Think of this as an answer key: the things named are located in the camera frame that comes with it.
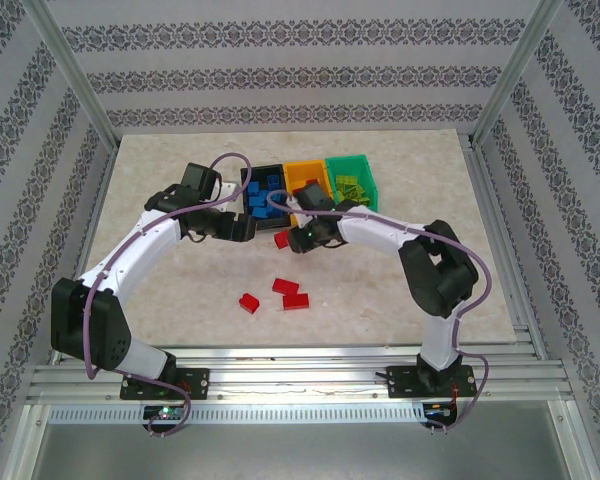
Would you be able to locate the red small lego brick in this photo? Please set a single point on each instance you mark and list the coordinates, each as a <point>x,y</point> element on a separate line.
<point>249,302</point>
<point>281,240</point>

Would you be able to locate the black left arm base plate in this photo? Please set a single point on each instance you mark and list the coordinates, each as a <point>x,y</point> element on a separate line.
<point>195,382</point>

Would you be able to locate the aluminium side rail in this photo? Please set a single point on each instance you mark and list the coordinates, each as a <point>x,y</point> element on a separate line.
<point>106,167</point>
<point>486,200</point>

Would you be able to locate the black plastic bin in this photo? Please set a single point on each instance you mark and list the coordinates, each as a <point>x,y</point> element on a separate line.
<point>265,226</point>

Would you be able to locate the blue lego brick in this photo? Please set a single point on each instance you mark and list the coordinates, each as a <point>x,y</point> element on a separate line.
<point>278,211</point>
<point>256,202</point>
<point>261,212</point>
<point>254,189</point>
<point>274,181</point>
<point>276,196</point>

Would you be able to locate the green plastic bin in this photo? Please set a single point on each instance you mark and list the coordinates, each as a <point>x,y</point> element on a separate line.
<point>352,164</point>

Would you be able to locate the right circuit board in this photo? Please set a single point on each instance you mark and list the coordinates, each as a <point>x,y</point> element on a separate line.
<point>437,411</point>

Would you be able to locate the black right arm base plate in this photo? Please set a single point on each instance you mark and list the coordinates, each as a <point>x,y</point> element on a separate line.
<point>402,382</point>

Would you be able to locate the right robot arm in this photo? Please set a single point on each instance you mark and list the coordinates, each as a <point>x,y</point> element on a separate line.
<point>375,230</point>

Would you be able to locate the circuit board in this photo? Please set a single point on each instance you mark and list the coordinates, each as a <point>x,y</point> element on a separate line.
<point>437,411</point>
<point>165,412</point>

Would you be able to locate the yellow plastic bin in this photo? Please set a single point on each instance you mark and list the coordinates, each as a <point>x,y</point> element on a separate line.
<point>300,172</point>

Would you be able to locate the grey metal panel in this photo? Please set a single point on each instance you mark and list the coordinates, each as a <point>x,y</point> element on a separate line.
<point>300,455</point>

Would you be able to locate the aluminium mounting rail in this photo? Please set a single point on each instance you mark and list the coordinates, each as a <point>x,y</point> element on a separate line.
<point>300,375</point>

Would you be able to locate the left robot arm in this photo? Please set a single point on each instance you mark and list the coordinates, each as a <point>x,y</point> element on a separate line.
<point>140,245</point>

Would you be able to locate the aluminium frame post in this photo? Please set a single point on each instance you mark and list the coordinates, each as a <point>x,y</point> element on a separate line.
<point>517,65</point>
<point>69,65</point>

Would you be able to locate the left circuit board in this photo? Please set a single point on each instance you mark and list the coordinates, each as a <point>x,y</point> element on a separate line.
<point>165,412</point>

